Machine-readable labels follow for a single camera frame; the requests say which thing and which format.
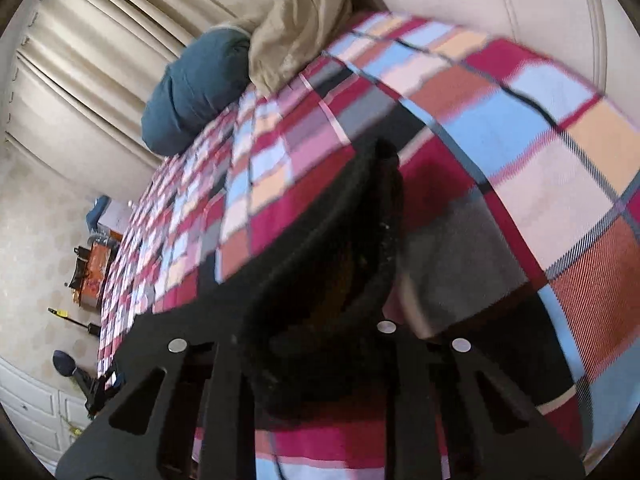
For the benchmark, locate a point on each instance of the black and yellow tool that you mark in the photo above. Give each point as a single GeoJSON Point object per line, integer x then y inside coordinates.
{"type": "Point", "coordinates": [75, 321]}

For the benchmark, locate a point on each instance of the plaid bed sheet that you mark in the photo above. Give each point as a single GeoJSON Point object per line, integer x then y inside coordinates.
{"type": "Point", "coordinates": [500, 125]}

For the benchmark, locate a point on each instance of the orange box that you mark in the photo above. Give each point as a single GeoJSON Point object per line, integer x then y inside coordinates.
{"type": "Point", "coordinates": [95, 272]}

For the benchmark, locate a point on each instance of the white drawer cabinet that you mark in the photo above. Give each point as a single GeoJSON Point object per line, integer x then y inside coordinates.
{"type": "Point", "coordinates": [30, 410]}

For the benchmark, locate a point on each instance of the beige pillow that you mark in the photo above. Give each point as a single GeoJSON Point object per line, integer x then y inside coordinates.
{"type": "Point", "coordinates": [295, 25]}

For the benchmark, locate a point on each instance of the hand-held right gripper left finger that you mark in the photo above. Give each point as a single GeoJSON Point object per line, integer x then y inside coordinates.
{"type": "Point", "coordinates": [227, 390]}

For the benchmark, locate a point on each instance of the black pants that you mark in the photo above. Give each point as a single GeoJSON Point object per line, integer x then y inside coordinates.
{"type": "Point", "coordinates": [320, 240]}

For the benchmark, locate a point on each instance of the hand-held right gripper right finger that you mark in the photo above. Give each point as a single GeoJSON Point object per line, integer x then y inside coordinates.
{"type": "Point", "coordinates": [410, 390]}

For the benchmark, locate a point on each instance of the blue pillow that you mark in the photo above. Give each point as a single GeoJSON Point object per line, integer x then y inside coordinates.
{"type": "Point", "coordinates": [192, 95]}

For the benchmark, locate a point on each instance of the beige curtain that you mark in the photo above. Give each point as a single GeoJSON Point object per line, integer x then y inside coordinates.
{"type": "Point", "coordinates": [90, 65]}

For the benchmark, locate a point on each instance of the white and blue box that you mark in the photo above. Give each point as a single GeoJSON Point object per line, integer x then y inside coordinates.
{"type": "Point", "coordinates": [112, 215]}

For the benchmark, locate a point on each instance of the dark blue slipper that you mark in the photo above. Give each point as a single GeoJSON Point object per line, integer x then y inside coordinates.
{"type": "Point", "coordinates": [64, 361]}

